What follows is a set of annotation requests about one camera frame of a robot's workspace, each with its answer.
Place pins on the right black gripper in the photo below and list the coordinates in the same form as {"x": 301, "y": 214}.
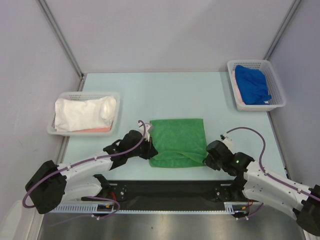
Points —
{"x": 211, "y": 160}

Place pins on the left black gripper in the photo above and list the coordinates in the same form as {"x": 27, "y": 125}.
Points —
{"x": 150, "y": 150}

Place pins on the green towel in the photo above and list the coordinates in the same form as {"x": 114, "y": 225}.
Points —
{"x": 180, "y": 143}

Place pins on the pink terry towel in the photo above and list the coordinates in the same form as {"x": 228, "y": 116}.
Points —
{"x": 94, "y": 130}

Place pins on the white towel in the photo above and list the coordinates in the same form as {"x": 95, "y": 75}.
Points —
{"x": 71, "y": 115}

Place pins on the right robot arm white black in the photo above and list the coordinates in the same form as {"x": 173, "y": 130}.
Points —
{"x": 300, "y": 202}

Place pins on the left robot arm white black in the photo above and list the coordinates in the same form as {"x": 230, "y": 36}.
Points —
{"x": 53, "y": 183}

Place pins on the white basket with towels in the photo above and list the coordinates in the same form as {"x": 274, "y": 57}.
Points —
{"x": 275, "y": 89}

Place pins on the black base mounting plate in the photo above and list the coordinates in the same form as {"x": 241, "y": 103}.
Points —
{"x": 170, "y": 195}

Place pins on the light pink towel in basket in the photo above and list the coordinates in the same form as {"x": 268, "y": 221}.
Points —
{"x": 238, "y": 93}

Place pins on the blue towel in basket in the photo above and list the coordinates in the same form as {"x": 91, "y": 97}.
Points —
{"x": 252, "y": 85}

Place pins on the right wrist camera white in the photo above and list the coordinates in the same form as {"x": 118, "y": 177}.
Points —
{"x": 226, "y": 140}

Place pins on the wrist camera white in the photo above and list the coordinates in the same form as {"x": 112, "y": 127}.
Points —
{"x": 147, "y": 128}
{"x": 226, "y": 140}

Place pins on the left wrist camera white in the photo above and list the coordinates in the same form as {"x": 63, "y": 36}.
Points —
{"x": 147, "y": 128}

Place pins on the white slotted cable duct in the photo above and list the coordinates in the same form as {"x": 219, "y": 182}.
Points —
{"x": 100, "y": 209}

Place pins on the right aluminium corner post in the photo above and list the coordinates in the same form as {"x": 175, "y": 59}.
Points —
{"x": 289, "y": 16}

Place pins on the aluminium corner post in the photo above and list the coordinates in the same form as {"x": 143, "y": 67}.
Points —
{"x": 44, "y": 7}
{"x": 289, "y": 16}

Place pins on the left aluminium corner post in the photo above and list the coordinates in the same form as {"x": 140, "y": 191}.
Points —
{"x": 44, "y": 7}

